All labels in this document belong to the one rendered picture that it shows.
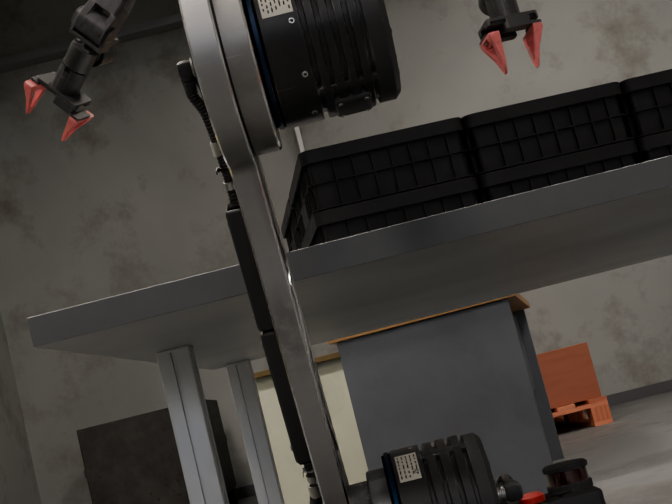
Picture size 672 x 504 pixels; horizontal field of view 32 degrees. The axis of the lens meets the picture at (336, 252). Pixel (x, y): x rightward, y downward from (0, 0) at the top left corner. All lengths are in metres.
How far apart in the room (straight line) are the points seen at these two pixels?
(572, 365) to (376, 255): 5.64
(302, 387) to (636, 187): 0.53
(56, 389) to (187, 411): 6.93
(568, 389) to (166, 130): 3.77
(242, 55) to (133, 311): 0.49
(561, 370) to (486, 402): 2.86
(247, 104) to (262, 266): 0.20
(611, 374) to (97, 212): 4.03
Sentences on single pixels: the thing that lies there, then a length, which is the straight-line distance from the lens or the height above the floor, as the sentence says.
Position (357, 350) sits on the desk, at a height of 0.67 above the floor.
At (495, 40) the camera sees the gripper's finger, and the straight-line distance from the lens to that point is 2.20.
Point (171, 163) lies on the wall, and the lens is 9.01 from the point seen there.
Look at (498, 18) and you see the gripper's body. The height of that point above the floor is 1.11.
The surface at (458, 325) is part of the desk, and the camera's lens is 4.29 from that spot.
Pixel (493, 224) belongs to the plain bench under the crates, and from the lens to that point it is 1.54.
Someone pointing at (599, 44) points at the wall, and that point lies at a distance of 9.23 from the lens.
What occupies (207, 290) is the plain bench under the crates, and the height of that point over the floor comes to 0.68.
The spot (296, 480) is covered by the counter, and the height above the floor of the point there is 0.16.
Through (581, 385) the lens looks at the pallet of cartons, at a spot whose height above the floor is 0.25.
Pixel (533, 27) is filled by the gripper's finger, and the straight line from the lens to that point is 2.23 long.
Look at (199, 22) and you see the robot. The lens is 1.18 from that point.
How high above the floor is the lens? 0.49
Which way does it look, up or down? 7 degrees up
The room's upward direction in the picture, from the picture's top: 14 degrees counter-clockwise
